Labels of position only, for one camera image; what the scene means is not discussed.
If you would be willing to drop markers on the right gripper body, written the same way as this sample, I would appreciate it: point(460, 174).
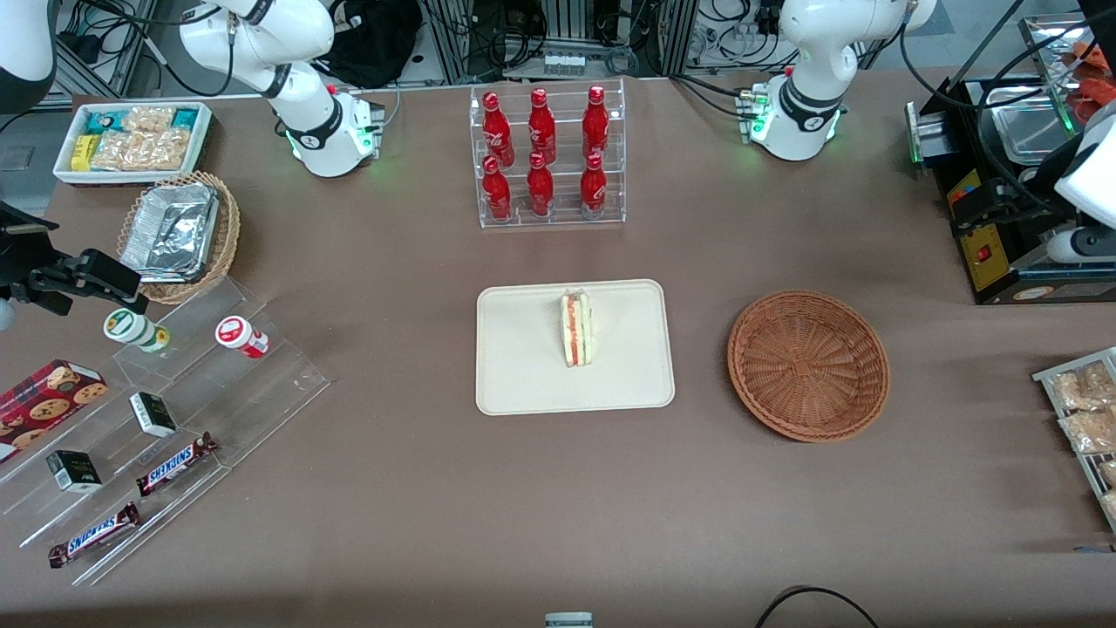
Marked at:
point(19, 258)

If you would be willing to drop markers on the triangular sandwich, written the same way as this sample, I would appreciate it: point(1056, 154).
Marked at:
point(575, 331)

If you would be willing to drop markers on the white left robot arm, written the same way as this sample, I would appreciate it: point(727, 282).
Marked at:
point(798, 122)

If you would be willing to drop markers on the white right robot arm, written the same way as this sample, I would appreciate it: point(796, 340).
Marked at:
point(314, 113)

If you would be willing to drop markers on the light wicker basket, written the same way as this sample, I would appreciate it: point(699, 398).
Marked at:
point(228, 235)

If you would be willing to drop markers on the round brown wicker basket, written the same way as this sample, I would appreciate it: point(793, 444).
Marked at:
point(811, 366)

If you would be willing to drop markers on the beige plastic tray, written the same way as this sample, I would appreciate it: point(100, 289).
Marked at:
point(523, 366)

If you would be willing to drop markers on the red emergency button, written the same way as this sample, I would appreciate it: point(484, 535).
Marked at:
point(961, 190)

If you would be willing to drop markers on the black food warmer machine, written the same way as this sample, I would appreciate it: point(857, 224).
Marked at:
point(990, 270)

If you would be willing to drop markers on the green white drink cup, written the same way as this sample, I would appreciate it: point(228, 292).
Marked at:
point(131, 329)

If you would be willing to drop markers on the aluminium foil container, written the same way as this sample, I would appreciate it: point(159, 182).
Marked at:
point(170, 231)

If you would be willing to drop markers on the steel food pan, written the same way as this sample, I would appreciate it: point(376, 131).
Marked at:
point(1033, 131)

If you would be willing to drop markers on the red sausage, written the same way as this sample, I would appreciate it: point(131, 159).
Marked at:
point(1097, 98)
point(1097, 54)

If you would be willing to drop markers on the yellow snack pack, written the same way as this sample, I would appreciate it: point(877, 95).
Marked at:
point(81, 153)

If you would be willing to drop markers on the red cookie box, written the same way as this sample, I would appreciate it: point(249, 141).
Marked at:
point(44, 406)

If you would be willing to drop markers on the large rice cracker bag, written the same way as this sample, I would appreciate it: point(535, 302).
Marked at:
point(144, 150)

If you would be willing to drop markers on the red white drink bottle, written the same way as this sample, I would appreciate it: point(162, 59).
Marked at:
point(237, 335)

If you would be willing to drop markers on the teal snack pack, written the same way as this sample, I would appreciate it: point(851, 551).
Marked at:
point(100, 122)
point(185, 118)

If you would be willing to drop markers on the small black box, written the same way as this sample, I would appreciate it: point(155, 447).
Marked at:
point(153, 414)
point(74, 471)

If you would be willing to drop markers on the small rice cracker bag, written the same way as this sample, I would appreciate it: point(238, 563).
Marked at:
point(148, 119)

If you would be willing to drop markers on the white snack bin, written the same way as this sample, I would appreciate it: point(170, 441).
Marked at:
point(205, 131)

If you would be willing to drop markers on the clear cracker bag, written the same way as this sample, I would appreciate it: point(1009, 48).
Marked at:
point(1090, 432)
point(1111, 506)
point(1081, 385)
point(1109, 473)

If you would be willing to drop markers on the clear acrylic stepped display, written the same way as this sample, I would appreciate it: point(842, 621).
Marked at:
point(270, 384)

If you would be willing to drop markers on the Snickers bar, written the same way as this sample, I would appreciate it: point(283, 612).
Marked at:
point(174, 464)
point(94, 535)

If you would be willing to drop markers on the black bag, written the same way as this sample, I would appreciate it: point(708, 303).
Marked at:
point(375, 44)

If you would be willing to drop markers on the red cola bottle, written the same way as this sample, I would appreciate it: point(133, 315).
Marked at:
point(540, 192)
point(541, 131)
point(497, 196)
point(497, 131)
point(595, 126)
point(594, 192)

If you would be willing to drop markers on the clear acrylic bottle rack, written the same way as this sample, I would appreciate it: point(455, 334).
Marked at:
point(567, 218)

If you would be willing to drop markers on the white power strip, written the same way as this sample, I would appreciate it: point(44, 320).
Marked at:
point(563, 64)

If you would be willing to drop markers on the grey bracket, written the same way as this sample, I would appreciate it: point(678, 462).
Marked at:
point(568, 620)

